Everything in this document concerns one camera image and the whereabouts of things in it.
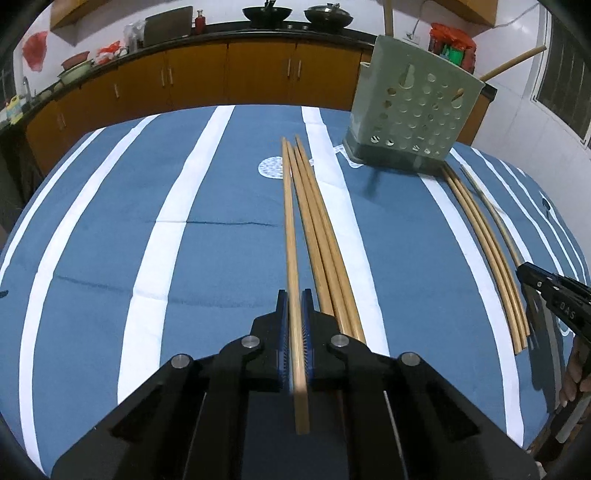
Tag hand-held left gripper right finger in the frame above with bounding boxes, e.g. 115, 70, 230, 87
300, 288, 541, 480

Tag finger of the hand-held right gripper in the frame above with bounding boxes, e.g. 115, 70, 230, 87
516, 261, 561, 297

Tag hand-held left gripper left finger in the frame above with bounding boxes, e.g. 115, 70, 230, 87
51, 290, 294, 480

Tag grey-green perforated utensil holder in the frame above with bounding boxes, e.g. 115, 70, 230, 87
342, 34, 486, 177

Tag person's right hand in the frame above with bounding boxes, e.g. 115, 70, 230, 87
556, 335, 591, 409

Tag barred window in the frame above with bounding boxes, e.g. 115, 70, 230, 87
532, 8, 591, 149

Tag long wooden stick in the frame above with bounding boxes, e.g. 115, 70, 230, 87
481, 44, 548, 82

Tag red bag with bottles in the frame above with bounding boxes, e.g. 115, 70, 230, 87
428, 23, 478, 73

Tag orange wooden base cabinets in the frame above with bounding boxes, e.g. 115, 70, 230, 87
0, 21, 498, 185

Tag gas stove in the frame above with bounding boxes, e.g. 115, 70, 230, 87
217, 20, 366, 37

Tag black wok with lid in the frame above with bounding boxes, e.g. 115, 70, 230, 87
303, 3, 354, 30

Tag dark cutting board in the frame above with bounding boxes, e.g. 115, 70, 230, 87
143, 6, 194, 47

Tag green basin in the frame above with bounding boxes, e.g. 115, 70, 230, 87
57, 62, 96, 86

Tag clear plastic bag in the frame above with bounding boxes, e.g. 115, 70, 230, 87
123, 21, 147, 49

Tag red basin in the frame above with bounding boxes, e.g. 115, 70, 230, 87
62, 51, 91, 71

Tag yellow detergent bottle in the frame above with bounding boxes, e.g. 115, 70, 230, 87
4, 95, 25, 124

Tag red plastic bag on wall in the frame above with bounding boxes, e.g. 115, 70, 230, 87
22, 31, 49, 73

